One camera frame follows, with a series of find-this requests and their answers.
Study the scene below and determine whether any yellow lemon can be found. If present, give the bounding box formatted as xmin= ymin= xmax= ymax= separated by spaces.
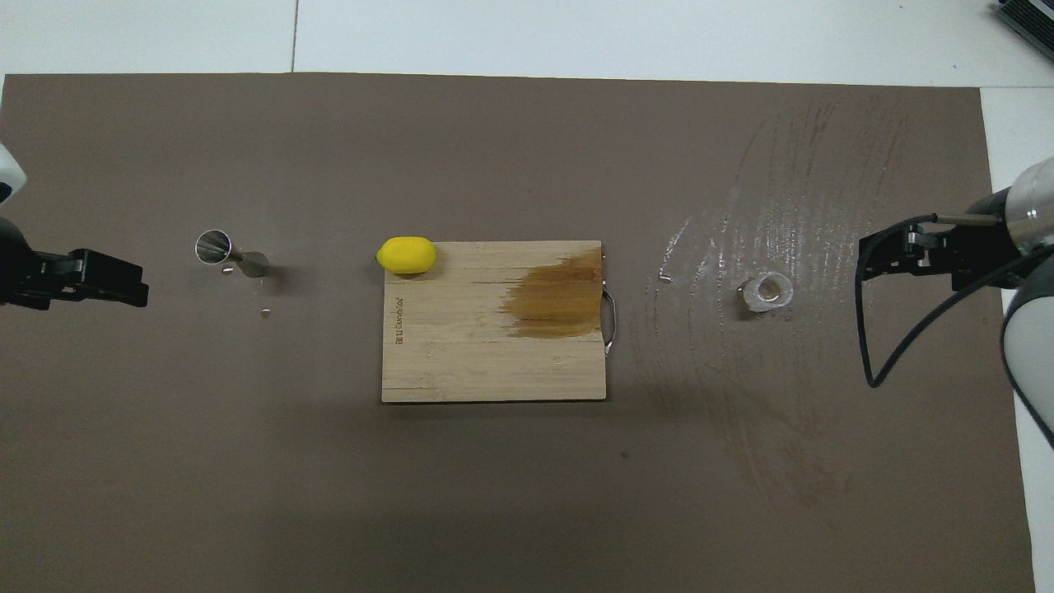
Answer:
xmin=376 ymin=236 xmax=438 ymax=274

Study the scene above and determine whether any steel double jigger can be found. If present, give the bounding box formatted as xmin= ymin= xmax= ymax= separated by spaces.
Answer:
xmin=194 ymin=229 xmax=271 ymax=278

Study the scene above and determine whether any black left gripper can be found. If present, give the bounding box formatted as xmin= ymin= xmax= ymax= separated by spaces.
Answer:
xmin=0 ymin=217 xmax=150 ymax=311

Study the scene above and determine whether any bamboo cutting board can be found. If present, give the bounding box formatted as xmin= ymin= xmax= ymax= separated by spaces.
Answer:
xmin=381 ymin=240 xmax=618 ymax=404

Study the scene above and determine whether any small clear glass cup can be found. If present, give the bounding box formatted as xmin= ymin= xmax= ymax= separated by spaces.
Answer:
xmin=738 ymin=272 xmax=795 ymax=315

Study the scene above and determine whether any grey ribbed device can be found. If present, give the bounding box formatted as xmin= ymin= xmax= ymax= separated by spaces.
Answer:
xmin=991 ymin=0 xmax=1054 ymax=39

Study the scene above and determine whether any brown table mat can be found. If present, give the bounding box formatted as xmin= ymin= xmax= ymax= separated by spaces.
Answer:
xmin=0 ymin=72 xmax=1037 ymax=593

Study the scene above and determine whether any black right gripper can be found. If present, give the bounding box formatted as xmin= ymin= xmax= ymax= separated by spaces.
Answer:
xmin=858 ymin=191 xmax=1032 ymax=292

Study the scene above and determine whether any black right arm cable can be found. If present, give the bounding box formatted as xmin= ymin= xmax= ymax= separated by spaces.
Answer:
xmin=854 ymin=212 xmax=1054 ymax=390

